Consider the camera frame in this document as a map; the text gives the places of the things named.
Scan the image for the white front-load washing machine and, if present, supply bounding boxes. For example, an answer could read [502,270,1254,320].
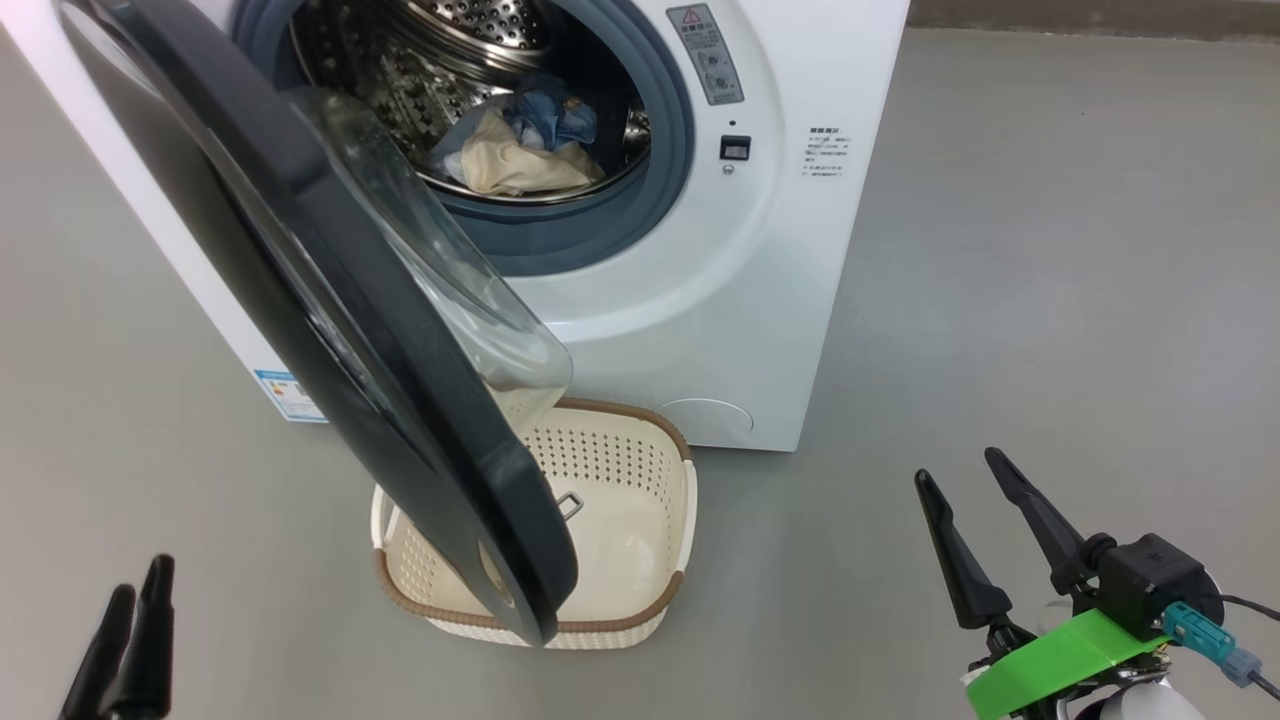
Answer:
[0,0,912,453]

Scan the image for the grey rubber door seal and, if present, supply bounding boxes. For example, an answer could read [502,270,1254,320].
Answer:
[232,0,697,279]

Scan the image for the beige garment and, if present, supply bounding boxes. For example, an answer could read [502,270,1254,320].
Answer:
[440,107,607,197]

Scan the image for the dark washing machine door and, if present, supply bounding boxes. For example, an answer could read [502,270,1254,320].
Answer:
[58,0,580,648]

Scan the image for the teal right camera connector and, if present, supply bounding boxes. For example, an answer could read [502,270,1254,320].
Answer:
[1161,600,1264,690]

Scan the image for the grey warning label sticker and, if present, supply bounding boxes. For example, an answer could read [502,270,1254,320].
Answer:
[666,3,747,107]

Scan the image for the blue energy label sticker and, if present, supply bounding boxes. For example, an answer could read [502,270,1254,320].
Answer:
[252,369,328,424]

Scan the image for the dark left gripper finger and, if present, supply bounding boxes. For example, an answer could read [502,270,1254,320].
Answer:
[57,583,137,720]
[104,554,177,720]

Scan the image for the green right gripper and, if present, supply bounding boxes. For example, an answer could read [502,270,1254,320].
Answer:
[913,446,1173,720]

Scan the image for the steel washing machine drum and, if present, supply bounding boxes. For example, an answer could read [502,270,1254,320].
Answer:
[290,0,653,204]

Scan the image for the light blue printed garment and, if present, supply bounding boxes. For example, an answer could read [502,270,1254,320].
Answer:
[550,97,600,151]

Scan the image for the cream perforated laundry basket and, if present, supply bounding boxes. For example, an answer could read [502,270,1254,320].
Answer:
[371,396,699,652]

